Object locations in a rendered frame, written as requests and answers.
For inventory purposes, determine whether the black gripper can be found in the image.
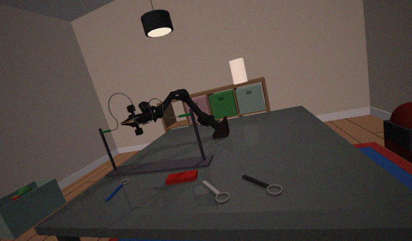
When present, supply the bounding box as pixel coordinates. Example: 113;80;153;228
121;105;148;135

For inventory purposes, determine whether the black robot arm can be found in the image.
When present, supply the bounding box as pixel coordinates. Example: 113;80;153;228
136;89;221;131

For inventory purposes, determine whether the blue stick with grey loop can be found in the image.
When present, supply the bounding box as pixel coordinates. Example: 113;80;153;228
106;179;130;201

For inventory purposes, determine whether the grey loop with black handle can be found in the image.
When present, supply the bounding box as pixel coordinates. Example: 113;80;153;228
242;175;283;194

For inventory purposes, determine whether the red rectangular block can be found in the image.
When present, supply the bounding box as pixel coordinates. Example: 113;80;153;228
165;169;198;186

